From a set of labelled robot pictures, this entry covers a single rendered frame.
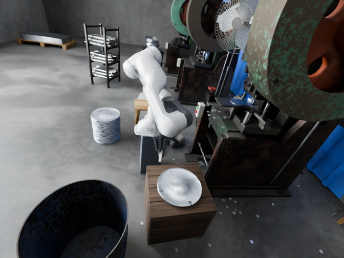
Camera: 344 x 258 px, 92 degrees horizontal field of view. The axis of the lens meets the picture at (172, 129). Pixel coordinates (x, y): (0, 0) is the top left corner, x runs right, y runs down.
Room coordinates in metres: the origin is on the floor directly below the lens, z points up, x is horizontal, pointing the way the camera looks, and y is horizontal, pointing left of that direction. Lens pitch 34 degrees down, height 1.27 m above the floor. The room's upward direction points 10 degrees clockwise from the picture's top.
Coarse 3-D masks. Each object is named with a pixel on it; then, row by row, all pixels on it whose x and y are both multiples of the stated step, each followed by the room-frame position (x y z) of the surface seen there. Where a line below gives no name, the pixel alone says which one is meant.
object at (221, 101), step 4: (216, 100) 1.23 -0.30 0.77; (220, 100) 1.22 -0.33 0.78; (224, 100) 1.23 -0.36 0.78; (228, 100) 1.25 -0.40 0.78; (232, 100) 1.25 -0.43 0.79; (236, 100) 1.27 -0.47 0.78; (240, 100) 1.28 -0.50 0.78; (220, 104) 1.15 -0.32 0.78; (224, 104) 1.15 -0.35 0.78; (228, 104) 1.17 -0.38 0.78; (232, 104) 1.18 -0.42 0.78; (236, 104) 1.19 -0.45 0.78; (240, 104) 1.20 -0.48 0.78; (244, 104) 1.21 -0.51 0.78; (228, 108) 1.25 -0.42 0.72; (232, 108) 1.19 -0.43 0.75; (236, 108) 1.19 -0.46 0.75; (240, 108) 1.19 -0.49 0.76; (244, 108) 1.18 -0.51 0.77; (248, 108) 1.19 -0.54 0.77; (228, 112) 1.22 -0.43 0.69; (232, 112) 1.19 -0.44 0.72; (236, 112) 1.19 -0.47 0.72; (240, 112) 1.20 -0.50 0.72; (228, 116) 1.20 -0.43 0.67; (232, 116) 1.19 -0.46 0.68
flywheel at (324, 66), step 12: (336, 12) 0.87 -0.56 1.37; (324, 24) 0.85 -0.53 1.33; (336, 24) 0.86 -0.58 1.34; (324, 36) 0.85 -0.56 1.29; (336, 36) 0.86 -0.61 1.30; (312, 48) 0.85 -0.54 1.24; (324, 48) 0.86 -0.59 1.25; (336, 48) 0.87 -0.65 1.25; (312, 60) 0.86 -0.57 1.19; (324, 60) 0.90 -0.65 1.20; (336, 60) 0.88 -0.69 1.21; (324, 72) 0.88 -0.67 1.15; (336, 72) 0.89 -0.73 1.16; (324, 84) 0.89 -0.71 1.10; (336, 84) 0.90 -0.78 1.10
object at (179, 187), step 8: (176, 168) 0.83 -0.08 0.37; (160, 176) 0.73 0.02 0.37; (168, 176) 0.75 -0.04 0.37; (176, 176) 0.76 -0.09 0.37; (184, 176) 0.77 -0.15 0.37; (192, 176) 0.78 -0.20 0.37; (160, 184) 0.67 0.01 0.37; (168, 184) 0.68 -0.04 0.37; (176, 184) 0.69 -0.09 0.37; (184, 184) 0.70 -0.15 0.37; (192, 184) 0.72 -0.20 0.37; (200, 184) 0.73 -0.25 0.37; (168, 192) 0.62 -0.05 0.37; (176, 192) 0.63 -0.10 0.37; (184, 192) 0.64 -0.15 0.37; (192, 192) 0.65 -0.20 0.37; (200, 192) 0.66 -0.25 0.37; (168, 200) 0.57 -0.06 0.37; (176, 200) 0.58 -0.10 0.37; (184, 200) 0.59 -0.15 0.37; (192, 200) 0.60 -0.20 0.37
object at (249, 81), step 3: (249, 75) 1.29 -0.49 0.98; (246, 78) 1.28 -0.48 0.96; (249, 78) 1.25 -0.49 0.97; (246, 81) 1.27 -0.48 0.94; (249, 81) 1.23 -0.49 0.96; (246, 84) 1.25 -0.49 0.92; (249, 84) 1.21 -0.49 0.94; (252, 84) 1.20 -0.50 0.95; (246, 87) 1.24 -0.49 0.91; (249, 87) 1.20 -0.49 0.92; (252, 87) 1.20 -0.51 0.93; (249, 90) 1.20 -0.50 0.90; (252, 90) 1.20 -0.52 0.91; (255, 90) 1.18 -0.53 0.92; (255, 93) 1.18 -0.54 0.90; (258, 93) 1.18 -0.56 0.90
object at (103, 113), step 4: (100, 108) 1.56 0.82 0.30; (104, 108) 1.58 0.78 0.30; (112, 108) 1.61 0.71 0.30; (92, 112) 1.45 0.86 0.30; (96, 112) 1.47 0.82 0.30; (100, 112) 1.48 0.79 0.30; (104, 112) 1.49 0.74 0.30; (108, 112) 1.50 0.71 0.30; (112, 112) 1.53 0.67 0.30; (116, 112) 1.54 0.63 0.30; (92, 116) 1.38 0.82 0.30; (96, 116) 1.39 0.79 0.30; (100, 116) 1.41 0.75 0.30; (104, 116) 1.41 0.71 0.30; (108, 116) 1.43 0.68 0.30; (112, 116) 1.45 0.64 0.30; (116, 116) 1.46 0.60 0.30; (96, 120) 1.32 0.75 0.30; (100, 120) 1.34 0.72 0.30; (104, 120) 1.35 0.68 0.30; (108, 120) 1.36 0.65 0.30; (112, 120) 1.37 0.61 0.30
